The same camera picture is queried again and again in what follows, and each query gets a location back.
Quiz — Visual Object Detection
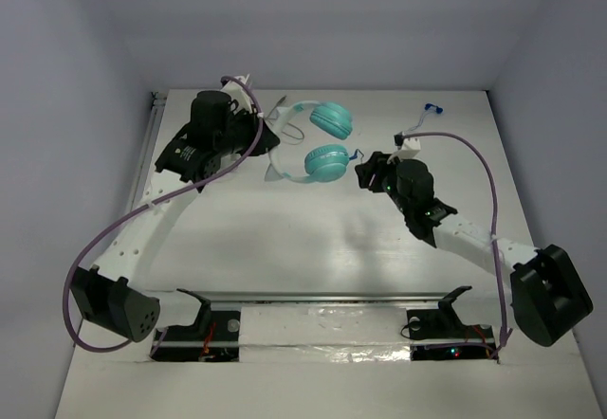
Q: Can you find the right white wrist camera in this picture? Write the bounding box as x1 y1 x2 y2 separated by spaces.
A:
389 133 421 161

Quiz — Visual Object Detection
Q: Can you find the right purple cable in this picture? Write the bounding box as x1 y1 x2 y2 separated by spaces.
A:
402 131 513 358

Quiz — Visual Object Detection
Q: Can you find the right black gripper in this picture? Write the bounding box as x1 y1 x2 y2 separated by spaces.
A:
357 151 414 216

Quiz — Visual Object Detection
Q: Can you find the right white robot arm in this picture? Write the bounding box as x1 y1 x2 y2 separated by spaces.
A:
355 152 594 347

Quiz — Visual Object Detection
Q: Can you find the teal over-ear headphones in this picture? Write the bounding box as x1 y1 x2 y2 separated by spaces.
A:
264 100 355 186

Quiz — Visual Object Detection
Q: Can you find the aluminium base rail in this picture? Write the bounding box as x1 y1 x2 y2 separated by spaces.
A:
150 292 497 363

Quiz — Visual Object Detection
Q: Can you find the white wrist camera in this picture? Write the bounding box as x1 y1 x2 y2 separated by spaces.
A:
220 74 252 112
389 133 421 161

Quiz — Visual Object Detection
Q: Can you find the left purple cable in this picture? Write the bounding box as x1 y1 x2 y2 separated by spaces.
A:
64 75 265 354

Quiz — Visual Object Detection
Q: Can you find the blue headphone cable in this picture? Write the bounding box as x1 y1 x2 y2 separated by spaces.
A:
348 102 445 162

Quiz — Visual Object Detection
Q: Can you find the grey headphone cable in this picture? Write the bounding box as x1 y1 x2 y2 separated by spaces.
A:
263 95 305 145

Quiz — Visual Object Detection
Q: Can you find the purple cable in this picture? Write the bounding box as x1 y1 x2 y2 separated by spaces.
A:
64 75 265 354
402 131 513 358

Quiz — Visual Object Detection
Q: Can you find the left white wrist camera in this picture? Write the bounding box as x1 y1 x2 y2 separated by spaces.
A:
220 74 252 112

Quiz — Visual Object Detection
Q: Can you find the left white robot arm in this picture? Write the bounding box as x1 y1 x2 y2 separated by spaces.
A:
63 82 279 353

